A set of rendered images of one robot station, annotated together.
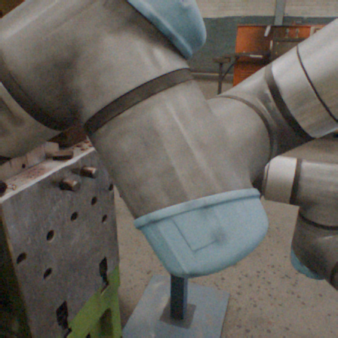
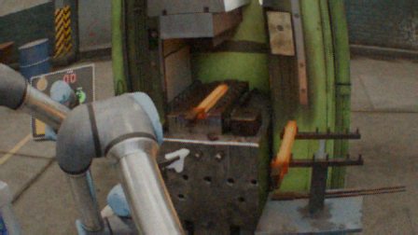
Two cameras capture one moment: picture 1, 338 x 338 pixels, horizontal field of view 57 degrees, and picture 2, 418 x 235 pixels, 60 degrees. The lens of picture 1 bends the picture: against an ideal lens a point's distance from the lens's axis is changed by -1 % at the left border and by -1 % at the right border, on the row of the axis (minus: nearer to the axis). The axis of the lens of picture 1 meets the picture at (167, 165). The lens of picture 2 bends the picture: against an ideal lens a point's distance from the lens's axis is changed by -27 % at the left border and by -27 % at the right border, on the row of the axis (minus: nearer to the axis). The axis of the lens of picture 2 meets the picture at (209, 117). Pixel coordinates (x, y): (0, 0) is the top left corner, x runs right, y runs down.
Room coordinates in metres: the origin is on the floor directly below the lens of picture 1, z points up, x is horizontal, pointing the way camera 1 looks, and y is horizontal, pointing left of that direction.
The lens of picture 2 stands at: (0.59, -1.30, 1.55)
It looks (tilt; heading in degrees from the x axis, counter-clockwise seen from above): 20 degrees down; 86
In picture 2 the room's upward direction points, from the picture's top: 5 degrees counter-clockwise
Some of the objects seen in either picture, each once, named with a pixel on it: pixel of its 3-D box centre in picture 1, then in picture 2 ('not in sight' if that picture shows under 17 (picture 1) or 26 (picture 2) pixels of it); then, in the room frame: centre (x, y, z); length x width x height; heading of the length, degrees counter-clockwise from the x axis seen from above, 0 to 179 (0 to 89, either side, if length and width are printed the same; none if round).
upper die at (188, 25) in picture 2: not in sight; (204, 17); (0.73, 0.51, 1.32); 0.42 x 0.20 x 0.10; 67
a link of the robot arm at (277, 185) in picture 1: (278, 178); not in sight; (0.46, -0.18, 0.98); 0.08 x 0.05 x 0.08; 157
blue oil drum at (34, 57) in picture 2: not in sight; (34, 71); (-1.59, 4.66, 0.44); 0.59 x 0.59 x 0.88
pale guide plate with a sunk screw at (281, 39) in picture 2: not in sight; (281, 33); (0.98, 0.31, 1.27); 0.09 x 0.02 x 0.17; 157
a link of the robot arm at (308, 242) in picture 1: (324, 247); (128, 226); (0.41, -0.26, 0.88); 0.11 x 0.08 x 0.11; 16
